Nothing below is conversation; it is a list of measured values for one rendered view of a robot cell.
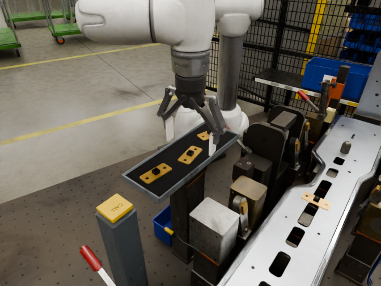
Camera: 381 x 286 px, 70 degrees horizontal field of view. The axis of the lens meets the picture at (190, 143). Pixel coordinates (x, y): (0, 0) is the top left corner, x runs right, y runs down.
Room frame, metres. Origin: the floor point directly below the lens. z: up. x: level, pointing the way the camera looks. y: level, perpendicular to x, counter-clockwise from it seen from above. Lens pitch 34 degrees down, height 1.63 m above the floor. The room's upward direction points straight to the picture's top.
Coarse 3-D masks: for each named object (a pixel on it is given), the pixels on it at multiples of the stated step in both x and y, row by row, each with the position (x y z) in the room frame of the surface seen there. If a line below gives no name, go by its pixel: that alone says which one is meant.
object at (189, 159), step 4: (192, 148) 0.66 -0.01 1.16; (196, 148) 0.66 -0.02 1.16; (200, 148) 0.66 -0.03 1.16; (188, 152) 0.63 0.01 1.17; (192, 152) 0.63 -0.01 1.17; (196, 152) 0.64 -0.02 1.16; (200, 152) 0.64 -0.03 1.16; (184, 156) 0.62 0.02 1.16; (188, 156) 0.62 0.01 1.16; (192, 156) 0.62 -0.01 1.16; (196, 156) 0.62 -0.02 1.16; (180, 160) 0.60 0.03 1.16; (188, 160) 0.60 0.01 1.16; (192, 160) 0.60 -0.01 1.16; (188, 164) 0.59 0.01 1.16
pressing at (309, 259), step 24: (336, 120) 1.11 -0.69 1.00; (360, 120) 1.12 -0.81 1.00; (336, 144) 0.92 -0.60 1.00; (360, 144) 0.92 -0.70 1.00; (336, 168) 0.77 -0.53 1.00; (360, 168) 0.77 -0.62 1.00; (288, 192) 0.64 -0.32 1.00; (312, 192) 0.64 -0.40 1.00; (336, 192) 0.64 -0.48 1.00; (288, 216) 0.54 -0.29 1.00; (336, 216) 0.54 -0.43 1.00; (264, 240) 0.46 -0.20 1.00; (312, 240) 0.46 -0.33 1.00; (336, 240) 0.46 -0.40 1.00; (240, 264) 0.39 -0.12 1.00; (264, 264) 0.39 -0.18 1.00; (288, 264) 0.39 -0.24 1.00; (312, 264) 0.39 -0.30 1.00
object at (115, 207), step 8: (112, 200) 0.45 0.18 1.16; (120, 200) 0.45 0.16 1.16; (96, 208) 0.43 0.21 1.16; (104, 208) 0.43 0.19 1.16; (112, 208) 0.43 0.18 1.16; (120, 208) 0.43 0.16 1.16; (128, 208) 0.43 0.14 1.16; (104, 216) 0.41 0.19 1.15; (112, 216) 0.40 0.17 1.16; (120, 216) 0.41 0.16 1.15
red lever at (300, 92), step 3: (300, 90) 1.12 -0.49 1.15; (297, 93) 1.13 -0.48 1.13; (300, 93) 1.12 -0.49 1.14; (303, 93) 1.11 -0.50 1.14; (300, 96) 1.11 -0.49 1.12; (303, 96) 1.11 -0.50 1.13; (306, 96) 1.10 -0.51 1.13; (303, 99) 1.10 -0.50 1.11; (306, 99) 1.10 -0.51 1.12; (309, 99) 1.10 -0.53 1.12; (309, 102) 1.09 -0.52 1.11; (312, 105) 1.08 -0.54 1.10; (315, 108) 1.07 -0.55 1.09; (318, 108) 1.07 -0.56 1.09; (315, 111) 1.07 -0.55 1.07; (318, 111) 1.06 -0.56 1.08; (318, 114) 1.06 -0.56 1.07
